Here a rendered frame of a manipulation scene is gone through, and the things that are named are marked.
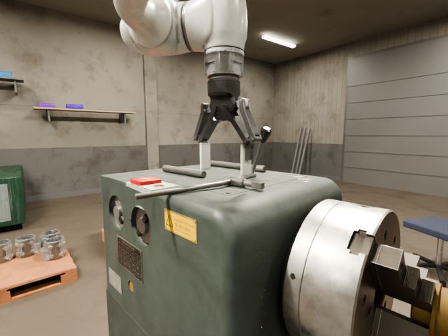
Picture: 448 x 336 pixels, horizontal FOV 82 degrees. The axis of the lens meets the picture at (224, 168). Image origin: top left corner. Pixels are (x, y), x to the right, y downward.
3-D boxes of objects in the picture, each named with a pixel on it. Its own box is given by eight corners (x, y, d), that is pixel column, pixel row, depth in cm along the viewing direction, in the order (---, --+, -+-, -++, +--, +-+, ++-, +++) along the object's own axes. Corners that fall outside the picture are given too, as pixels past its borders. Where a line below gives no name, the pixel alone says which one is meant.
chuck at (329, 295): (291, 381, 46) (308, 207, 44) (351, 315, 68) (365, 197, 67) (342, 421, 40) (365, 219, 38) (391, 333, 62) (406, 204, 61)
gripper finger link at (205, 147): (201, 143, 64) (199, 143, 64) (201, 170, 64) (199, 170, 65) (210, 142, 66) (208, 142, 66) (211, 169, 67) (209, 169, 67)
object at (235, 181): (265, 189, 59) (228, 183, 67) (265, 180, 58) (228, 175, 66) (260, 191, 57) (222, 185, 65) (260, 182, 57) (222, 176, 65)
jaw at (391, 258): (358, 287, 49) (347, 253, 43) (365, 265, 52) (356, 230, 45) (431, 316, 42) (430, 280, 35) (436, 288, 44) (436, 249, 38)
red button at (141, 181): (129, 186, 67) (129, 178, 67) (151, 183, 71) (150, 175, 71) (141, 189, 63) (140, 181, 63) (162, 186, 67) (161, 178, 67)
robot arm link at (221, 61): (223, 43, 51) (223, 74, 52) (252, 53, 57) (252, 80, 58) (195, 53, 57) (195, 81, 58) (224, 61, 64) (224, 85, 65)
